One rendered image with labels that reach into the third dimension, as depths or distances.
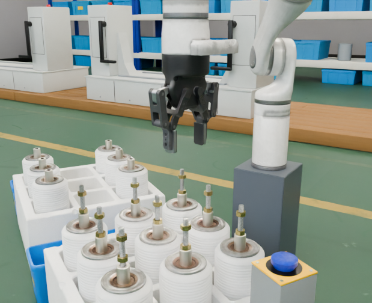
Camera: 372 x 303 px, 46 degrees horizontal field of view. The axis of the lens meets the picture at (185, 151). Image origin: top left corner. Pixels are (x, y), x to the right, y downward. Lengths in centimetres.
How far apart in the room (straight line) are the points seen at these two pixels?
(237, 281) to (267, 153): 40
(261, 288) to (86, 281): 33
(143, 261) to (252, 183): 40
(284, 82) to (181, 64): 50
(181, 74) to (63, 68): 352
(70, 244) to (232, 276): 34
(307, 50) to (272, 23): 439
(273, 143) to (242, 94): 170
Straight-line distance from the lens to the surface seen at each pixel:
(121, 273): 75
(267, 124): 112
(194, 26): 66
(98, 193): 136
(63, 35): 416
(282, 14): 100
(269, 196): 114
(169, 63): 67
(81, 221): 95
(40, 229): 122
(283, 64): 110
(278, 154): 114
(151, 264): 88
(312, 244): 146
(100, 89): 352
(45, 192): 122
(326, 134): 257
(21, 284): 129
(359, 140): 254
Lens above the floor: 67
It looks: 16 degrees down
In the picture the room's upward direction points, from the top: straight up
